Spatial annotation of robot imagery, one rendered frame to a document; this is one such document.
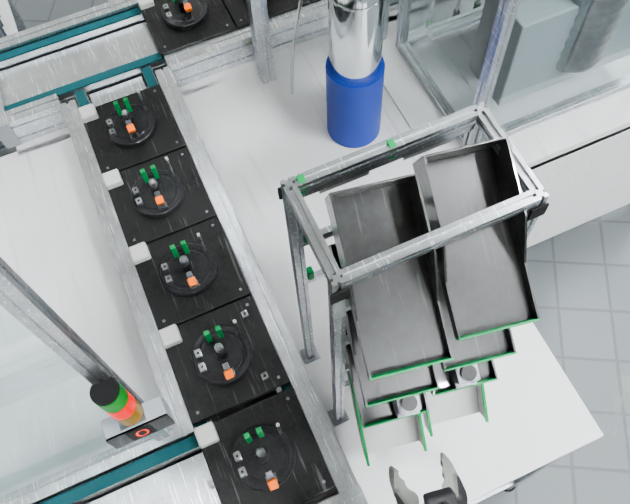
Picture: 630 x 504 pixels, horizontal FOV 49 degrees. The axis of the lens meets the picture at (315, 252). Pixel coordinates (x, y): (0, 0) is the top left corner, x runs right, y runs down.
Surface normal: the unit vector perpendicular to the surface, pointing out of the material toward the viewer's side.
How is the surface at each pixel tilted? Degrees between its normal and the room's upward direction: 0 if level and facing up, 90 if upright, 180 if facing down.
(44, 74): 0
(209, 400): 0
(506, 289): 25
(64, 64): 0
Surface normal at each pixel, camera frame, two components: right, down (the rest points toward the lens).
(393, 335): 0.07, -0.04
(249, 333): -0.04, -0.45
